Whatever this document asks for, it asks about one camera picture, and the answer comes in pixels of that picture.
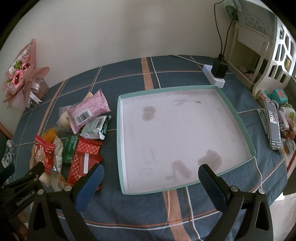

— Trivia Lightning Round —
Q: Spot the small cream cake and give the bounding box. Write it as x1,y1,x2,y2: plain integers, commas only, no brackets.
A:
39,172,51,187

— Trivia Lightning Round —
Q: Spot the dark red wafer packet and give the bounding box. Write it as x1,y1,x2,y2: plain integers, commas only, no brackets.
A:
67,151,103,186

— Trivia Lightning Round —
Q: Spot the dark green snack packet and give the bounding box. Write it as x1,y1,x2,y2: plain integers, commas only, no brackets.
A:
62,136,78,165

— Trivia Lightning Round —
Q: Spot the red patterned packet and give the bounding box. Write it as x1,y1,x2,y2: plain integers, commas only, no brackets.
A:
76,137,103,154

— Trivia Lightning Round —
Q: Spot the white grey snack packet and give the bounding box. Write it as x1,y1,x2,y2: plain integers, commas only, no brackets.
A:
53,137,63,174

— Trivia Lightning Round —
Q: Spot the red peanut snack bag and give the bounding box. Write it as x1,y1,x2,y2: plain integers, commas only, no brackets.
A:
33,135,55,173

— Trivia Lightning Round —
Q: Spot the pale green snack packet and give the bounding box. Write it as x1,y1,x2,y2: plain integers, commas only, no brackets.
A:
80,115,111,140

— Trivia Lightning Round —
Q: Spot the orange soft bread packet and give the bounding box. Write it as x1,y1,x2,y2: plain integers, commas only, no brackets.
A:
41,128,59,144

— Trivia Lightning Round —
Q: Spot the crumpled patterned paper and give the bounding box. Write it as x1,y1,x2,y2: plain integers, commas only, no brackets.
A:
1,140,15,168

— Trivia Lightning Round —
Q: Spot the clear wrapped white bun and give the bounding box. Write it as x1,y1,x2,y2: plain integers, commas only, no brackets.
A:
56,104,76,132

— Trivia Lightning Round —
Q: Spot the black smartphone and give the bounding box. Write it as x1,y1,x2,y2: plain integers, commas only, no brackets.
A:
264,99,281,150

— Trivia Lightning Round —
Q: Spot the pink snack packet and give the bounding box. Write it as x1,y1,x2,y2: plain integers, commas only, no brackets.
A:
67,89,111,134

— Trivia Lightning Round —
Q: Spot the teal rimmed white tray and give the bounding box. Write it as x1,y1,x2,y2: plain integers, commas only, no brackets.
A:
116,85,256,195

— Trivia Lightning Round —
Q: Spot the beige toast bread packet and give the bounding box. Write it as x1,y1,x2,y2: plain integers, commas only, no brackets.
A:
83,92,93,101

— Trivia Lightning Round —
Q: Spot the pink paper flower bouquet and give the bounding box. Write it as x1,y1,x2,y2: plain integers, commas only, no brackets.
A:
1,39,50,110

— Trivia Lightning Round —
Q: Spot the teal toy box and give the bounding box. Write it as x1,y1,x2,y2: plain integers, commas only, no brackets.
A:
269,88,288,106

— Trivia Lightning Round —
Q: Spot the black power adapter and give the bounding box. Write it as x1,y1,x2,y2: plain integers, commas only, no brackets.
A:
211,54,229,79

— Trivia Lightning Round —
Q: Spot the white power strip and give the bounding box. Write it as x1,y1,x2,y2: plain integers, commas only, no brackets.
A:
202,64,226,88

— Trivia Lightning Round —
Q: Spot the white lattice shelf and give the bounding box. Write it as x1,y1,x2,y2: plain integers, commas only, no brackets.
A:
225,14,296,95

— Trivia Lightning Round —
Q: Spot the black charger cable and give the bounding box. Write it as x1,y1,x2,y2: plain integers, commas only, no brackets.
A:
213,0,239,56

